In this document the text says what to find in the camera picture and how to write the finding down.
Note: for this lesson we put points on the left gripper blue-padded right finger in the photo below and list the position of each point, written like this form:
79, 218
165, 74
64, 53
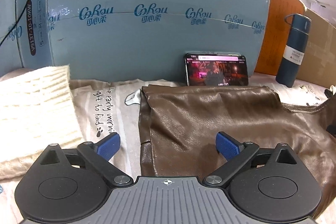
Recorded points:
237, 155

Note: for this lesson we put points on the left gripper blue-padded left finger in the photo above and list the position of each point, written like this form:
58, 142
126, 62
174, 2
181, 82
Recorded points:
96, 157

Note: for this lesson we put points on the brown leather jacket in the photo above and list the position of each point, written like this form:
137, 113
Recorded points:
178, 126

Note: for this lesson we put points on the cream knitted sweater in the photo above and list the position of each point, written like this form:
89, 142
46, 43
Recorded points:
37, 109

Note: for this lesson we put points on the smartphone with lit screen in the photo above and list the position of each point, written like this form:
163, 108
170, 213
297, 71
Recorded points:
215, 69

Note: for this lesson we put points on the dark blue thermos bottle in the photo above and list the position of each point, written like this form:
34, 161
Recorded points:
294, 50

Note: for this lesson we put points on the brown cardboard box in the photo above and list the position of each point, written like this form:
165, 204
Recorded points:
318, 65

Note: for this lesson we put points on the orange cardboard panel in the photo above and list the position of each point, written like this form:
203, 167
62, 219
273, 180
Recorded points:
276, 34

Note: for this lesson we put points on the large blue cardboard box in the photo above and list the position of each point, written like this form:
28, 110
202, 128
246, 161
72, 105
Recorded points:
118, 40

